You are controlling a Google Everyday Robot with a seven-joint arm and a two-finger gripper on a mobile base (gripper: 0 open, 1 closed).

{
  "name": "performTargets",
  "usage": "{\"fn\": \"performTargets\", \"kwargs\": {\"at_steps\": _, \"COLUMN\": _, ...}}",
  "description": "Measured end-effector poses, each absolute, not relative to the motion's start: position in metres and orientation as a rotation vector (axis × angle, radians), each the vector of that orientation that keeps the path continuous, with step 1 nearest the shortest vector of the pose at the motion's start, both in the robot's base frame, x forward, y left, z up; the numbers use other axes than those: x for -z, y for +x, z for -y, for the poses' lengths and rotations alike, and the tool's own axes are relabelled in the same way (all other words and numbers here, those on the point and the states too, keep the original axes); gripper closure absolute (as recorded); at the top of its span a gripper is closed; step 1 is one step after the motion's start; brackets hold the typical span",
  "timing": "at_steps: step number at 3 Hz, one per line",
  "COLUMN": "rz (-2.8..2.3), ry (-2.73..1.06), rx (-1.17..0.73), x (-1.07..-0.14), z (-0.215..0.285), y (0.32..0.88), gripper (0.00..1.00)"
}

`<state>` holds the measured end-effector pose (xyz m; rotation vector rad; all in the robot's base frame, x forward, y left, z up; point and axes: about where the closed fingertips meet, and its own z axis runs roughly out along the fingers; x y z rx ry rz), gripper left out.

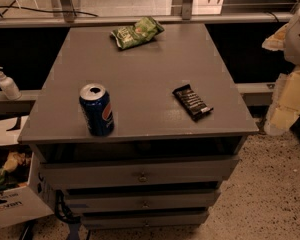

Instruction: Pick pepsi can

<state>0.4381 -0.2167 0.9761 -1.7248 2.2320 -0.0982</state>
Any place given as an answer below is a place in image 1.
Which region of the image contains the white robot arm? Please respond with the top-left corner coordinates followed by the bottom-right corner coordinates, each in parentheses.
top-left (262, 6), bottom-right (300, 136)

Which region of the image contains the green chip bag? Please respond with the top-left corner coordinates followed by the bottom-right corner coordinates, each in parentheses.
top-left (111, 17), bottom-right (165, 50)

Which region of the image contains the bottom grey drawer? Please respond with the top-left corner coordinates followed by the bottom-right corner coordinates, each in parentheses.
top-left (82, 210), bottom-right (208, 230)

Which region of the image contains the black cable on floor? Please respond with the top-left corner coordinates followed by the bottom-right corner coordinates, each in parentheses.
top-left (0, 0), bottom-right (100, 19)

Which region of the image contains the blue pepsi can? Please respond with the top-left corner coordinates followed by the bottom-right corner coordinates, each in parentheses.
top-left (79, 83), bottom-right (114, 136)

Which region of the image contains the middle grey drawer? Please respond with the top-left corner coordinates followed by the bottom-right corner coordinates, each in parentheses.
top-left (65, 189), bottom-right (221, 213)

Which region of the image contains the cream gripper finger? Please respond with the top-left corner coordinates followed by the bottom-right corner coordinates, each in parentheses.
top-left (262, 24), bottom-right (288, 51)
top-left (264, 66), bottom-right (300, 136)

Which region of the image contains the grey metal railing frame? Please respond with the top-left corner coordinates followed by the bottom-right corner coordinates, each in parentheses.
top-left (0, 0), bottom-right (300, 30)

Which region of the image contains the white cardboard box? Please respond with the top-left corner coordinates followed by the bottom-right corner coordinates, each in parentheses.
top-left (0, 116), bottom-right (55, 228)

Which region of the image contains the grey drawer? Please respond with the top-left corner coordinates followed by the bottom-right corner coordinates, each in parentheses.
top-left (82, 210), bottom-right (208, 230)
top-left (40, 156), bottom-right (239, 189)
top-left (65, 189), bottom-right (221, 213)

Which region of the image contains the white pump bottle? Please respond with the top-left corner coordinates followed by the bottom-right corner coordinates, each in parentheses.
top-left (0, 66), bottom-right (22, 100)

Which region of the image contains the top grey drawer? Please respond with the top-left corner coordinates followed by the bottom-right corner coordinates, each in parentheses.
top-left (40, 156), bottom-right (239, 189)

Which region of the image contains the black snack bar wrapper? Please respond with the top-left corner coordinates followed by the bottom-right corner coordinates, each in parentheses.
top-left (172, 84), bottom-right (213, 121)

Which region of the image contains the grey drawer cabinet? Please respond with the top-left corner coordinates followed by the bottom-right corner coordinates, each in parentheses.
top-left (20, 24), bottom-right (257, 221)

